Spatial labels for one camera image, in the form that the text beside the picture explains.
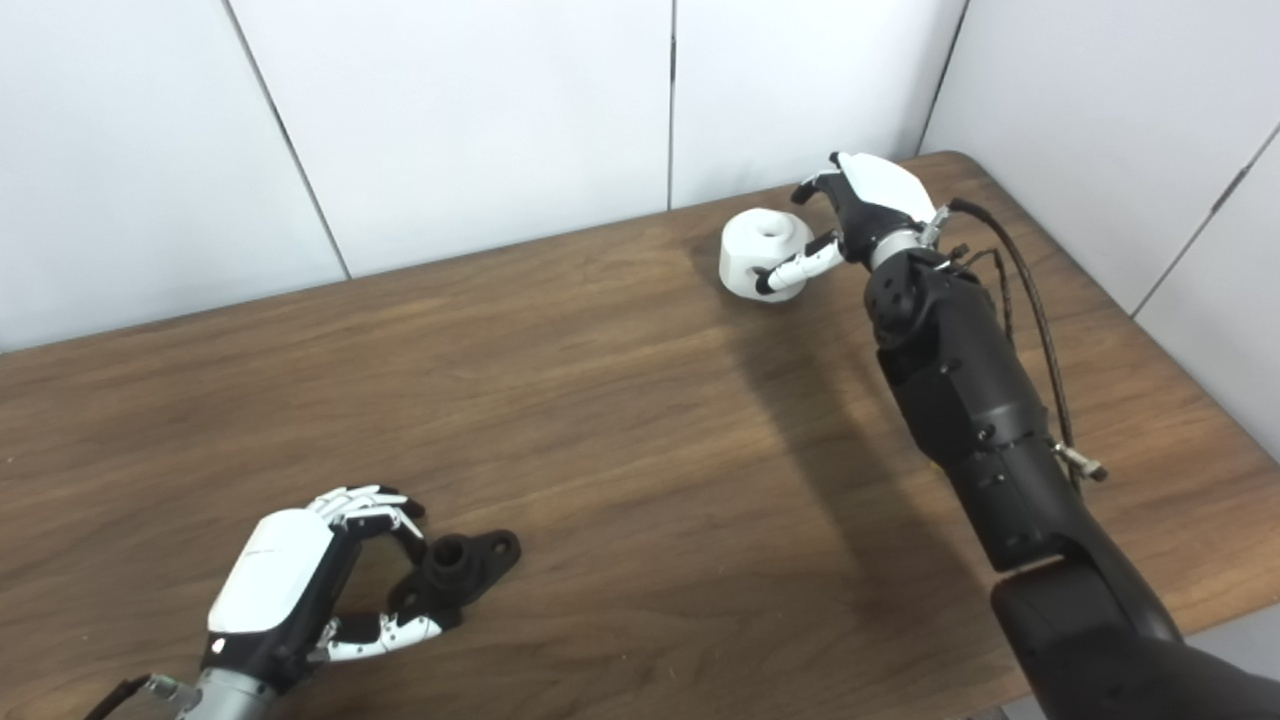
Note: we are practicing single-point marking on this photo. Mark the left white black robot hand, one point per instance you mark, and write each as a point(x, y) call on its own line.
point(275, 575)

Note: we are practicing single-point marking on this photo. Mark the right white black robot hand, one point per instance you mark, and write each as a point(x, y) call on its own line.
point(885, 195)

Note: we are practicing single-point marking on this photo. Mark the round white piece with hole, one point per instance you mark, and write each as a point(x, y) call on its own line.
point(750, 255)

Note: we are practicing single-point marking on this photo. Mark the black flanged holder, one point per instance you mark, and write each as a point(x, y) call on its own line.
point(460, 570)

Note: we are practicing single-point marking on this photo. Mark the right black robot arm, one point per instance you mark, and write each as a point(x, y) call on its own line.
point(960, 390)

